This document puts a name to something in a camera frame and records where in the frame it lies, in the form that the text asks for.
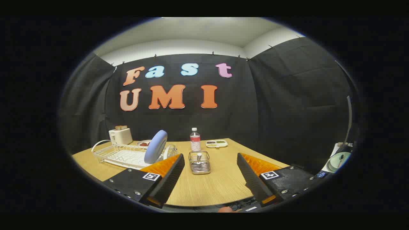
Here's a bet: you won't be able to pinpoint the cream toaster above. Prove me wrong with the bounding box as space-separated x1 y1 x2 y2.
109 128 133 146

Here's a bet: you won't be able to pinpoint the pale green plate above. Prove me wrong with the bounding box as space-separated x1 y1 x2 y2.
329 152 351 172

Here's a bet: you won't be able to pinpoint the black cables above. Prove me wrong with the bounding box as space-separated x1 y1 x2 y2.
224 197 256 211

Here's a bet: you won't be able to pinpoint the blue plate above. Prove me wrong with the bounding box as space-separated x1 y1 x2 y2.
144 130 168 164

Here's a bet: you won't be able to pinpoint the clear bottle with red label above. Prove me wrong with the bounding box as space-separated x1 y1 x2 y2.
190 128 201 152

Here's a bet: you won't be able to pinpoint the white wire dish rack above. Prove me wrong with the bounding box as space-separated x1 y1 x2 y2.
91 140 177 170

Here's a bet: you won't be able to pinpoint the metal wire basket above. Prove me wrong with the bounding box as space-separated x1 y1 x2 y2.
189 151 211 175

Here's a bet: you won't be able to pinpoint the white sheet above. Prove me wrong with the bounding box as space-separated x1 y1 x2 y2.
321 142 345 173

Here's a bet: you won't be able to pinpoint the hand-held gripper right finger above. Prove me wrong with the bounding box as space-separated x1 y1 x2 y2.
237 153 329 207

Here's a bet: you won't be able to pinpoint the black backdrop cloth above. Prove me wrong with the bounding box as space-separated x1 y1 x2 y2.
59 37 360 174

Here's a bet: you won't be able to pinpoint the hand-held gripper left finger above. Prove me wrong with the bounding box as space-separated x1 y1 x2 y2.
102 153 186 209

